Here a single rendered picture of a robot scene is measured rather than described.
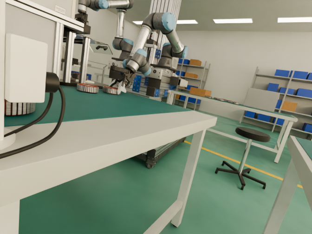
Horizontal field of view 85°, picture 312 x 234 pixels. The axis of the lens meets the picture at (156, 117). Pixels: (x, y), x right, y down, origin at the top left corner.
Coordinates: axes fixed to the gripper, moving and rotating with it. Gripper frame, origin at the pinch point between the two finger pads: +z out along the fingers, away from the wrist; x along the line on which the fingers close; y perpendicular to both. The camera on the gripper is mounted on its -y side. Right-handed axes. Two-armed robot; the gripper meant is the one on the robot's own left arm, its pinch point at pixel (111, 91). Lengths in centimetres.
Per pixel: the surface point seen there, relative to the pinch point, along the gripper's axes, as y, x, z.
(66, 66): -25.5, 12.1, 3.1
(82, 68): -17.0, 14.0, -2.0
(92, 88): -14.9, -8.7, 7.1
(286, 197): 55, -95, 3
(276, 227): 64, -96, 18
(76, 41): -26.4, 24.8, -15.4
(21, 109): -45, -52, 25
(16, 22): -53, 7, 2
